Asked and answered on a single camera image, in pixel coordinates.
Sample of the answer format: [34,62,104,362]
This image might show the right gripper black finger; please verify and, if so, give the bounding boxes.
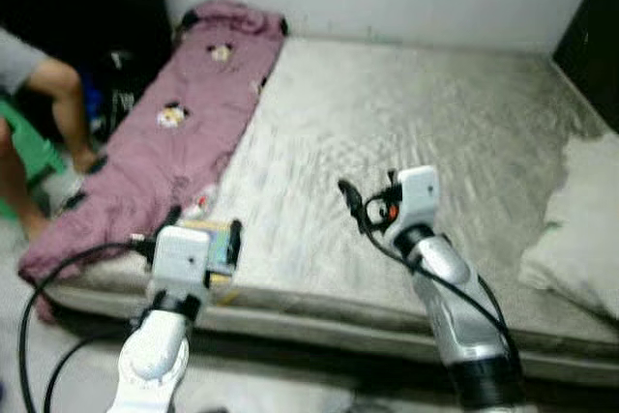
[338,178,368,232]

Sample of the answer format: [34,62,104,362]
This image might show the colourful wooden puzzle board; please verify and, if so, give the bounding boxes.
[179,220,243,283]

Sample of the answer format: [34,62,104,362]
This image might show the white pillow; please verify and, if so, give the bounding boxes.
[517,133,619,322]

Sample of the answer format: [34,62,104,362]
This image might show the mauve cartoon print blanket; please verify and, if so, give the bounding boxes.
[17,0,288,322]

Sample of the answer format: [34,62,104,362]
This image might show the grey quilted mattress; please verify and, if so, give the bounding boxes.
[44,36,619,385]

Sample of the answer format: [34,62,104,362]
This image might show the black bag white print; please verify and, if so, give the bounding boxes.
[102,50,136,133]

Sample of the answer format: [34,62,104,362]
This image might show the blue plastic item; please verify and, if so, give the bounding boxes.
[82,74,103,129]

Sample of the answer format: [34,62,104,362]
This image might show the person bare leg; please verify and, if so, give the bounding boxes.
[24,53,107,174]
[0,123,49,240]

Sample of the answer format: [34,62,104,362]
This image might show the green plastic stool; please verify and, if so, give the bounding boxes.
[0,94,69,221]

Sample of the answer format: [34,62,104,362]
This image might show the grey shorts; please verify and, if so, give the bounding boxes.
[0,28,44,95]

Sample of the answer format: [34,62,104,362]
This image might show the dark tufted headboard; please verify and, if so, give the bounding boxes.
[551,0,619,133]

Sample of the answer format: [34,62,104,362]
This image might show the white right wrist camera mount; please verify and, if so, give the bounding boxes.
[392,165,441,235]

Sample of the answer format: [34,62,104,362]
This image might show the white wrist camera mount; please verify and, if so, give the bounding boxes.
[392,165,441,235]
[150,224,214,303]

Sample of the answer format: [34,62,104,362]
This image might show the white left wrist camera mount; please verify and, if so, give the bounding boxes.
[150,224,214,303]

